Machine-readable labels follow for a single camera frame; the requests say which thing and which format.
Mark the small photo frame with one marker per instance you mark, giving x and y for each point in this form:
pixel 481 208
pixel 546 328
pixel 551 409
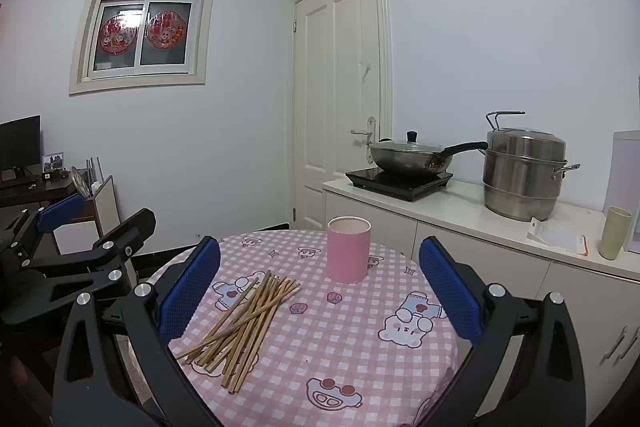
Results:
pixel 54 161

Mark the round metal disc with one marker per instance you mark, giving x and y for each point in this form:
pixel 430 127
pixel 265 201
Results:
pixel 80 182

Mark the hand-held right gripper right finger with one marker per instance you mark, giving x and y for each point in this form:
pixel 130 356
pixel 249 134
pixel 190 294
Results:
pixel 450 292

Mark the pale green cup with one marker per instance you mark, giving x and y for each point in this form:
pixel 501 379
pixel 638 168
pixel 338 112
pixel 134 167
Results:
pixel 615 234

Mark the cream panel door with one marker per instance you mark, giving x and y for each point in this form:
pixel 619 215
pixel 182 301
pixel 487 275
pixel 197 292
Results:
pixel 340 107

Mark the white framed window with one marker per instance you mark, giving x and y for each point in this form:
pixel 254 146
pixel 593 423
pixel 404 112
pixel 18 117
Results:
pixel 150 72

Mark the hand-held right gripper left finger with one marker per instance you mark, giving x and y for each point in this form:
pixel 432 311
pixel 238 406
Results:
pixel 190 292

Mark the pink checked cartoon tablecloth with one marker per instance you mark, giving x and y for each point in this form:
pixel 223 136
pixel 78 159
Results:
pixel 330 347

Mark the white kitchen cabinet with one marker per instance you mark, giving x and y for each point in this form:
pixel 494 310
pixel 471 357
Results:
pixel 550 287

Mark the red round window decal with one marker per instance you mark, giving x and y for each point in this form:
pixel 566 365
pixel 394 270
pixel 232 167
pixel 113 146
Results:
pixel 118 33
pixel 166 28

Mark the white brown-edged side cabinet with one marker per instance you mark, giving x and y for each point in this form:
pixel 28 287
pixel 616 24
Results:
pixel 102 212

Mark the dark wooden desk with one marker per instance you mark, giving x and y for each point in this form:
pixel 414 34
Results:
pixel 20 197

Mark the white door hook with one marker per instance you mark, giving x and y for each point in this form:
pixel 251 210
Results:
pixel 366 69

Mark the black computer monitor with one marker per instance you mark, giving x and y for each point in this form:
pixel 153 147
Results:
pixel 20 142

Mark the wok lid black knob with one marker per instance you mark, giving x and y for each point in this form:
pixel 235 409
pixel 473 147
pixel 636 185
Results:
pixel 407 146

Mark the black induction cooktop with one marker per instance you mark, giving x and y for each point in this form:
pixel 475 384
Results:
pixel 400 187

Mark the pink cylindrical cup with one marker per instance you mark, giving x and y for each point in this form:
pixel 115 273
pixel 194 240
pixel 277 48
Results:
pixel 347 252

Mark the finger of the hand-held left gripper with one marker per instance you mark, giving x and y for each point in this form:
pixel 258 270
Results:
pixel 127 232
pixel 60 212

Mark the bunch of bamboo chopsticks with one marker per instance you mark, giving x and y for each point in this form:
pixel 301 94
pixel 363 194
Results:
pixel 245 322

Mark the white paper booklet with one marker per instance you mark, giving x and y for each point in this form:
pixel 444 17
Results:
pixel 555 237

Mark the steel steamer pot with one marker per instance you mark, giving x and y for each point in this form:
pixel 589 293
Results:
pixel 525 177

